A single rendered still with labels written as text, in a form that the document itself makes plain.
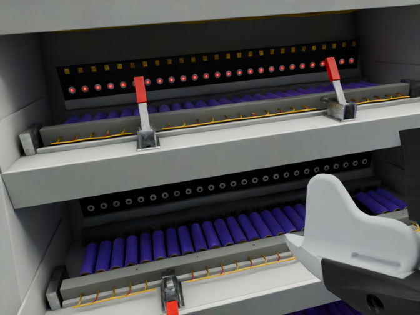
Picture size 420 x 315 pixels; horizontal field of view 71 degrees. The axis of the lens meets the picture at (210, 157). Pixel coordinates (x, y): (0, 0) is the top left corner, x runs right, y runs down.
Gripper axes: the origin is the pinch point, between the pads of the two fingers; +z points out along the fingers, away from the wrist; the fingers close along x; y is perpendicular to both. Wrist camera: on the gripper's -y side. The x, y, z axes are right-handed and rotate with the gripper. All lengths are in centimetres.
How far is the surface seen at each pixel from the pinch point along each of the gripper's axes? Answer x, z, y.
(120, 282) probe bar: 20.8, 20.8, -7.0
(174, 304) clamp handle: 14.2, 13.2, -7.9
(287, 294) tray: 0.0, 16.7, -11.5
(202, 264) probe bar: 9.8, 20.8, -7.0
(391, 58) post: -30.1, 27.1, 20.3
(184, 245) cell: 11.7, 24.7, -4.9
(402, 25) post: -30.1, 23.7, 24.8
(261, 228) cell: -0.5, 25.0, -4.8
